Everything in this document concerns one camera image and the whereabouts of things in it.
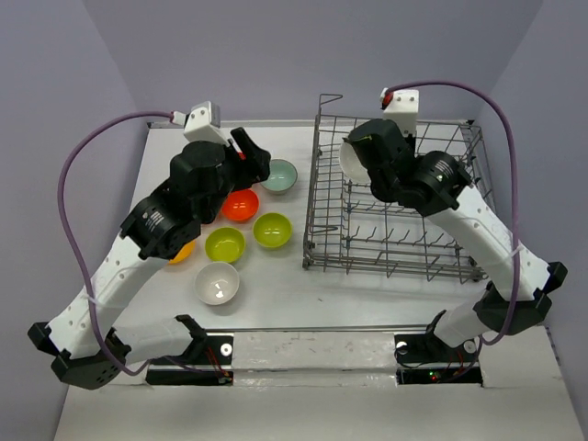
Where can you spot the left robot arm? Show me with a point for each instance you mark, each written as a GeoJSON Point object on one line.
{"type": "Point", "coordinates": [87, 346]}

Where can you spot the grey wire dish rack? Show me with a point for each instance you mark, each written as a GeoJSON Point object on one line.
{"type": "Point", "coordinates": [348, 229]}

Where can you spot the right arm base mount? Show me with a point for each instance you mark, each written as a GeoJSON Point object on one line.
{"type": "Point", "coordinates": [422, 359]}

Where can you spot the beige painted ceramic bowl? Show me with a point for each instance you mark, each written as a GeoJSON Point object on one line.
{"type": "Point", "coordinates": [351, 166]}

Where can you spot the lime green bowl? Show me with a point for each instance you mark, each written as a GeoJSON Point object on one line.
{"type": "Point", "coordinates": [225, 244]}
{"type": "Point", "coordinates": [272, 230]}

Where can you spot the yellow bowl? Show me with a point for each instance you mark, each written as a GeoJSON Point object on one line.
{"type": "Point", "coordinates": [184, 253]}

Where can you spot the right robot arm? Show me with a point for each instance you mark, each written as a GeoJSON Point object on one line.
{"type": "Point", "coordinates": [440, 189]}

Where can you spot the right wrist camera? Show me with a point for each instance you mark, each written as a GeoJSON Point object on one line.
{"type": "Point", "coordinates": [402, 108]}

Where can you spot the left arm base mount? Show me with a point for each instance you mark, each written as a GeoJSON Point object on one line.
{"type": "Point", "coordinates": [207, 361]}

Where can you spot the lime green bowl left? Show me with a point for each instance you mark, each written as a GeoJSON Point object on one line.
{"type": "Point", "coordinates": [225, 244]}

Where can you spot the white bowl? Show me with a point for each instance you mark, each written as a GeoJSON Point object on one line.
{"type": "Point", "coordinates": [217, 283]}

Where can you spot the orange round bowl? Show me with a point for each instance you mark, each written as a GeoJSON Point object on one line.
{"type": "Point", "coordinates": [240, 206]}

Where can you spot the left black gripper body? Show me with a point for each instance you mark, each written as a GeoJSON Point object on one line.
{"type": "Point", "coordinates": [239, 175]}

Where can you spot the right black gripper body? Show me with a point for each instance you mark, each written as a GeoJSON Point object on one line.
{"type": "Point", "coordinates": [379, 192]}

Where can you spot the pale green ceramic bowl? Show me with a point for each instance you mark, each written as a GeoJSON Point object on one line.
{"type": "Point", "coordinates": [282, 178]}

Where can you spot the lime green bowl right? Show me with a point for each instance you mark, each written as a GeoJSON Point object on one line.
{"type": "Point", "coordinates": [272, 230]}

